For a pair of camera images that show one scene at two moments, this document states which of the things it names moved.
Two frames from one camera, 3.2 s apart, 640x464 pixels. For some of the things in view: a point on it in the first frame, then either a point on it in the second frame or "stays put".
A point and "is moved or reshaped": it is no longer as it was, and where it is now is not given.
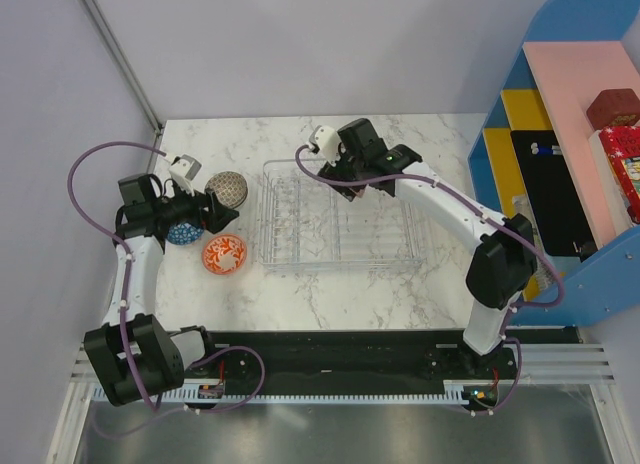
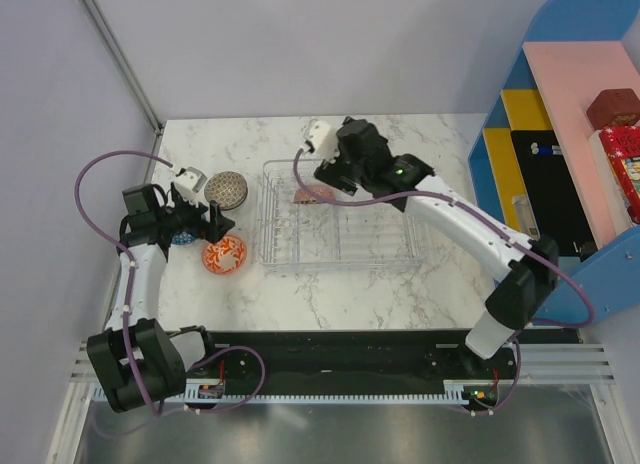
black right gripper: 334,173 stays put
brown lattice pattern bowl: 230,188 stays put
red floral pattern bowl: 359,189 is moved or reshaped
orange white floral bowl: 224,254 stays put
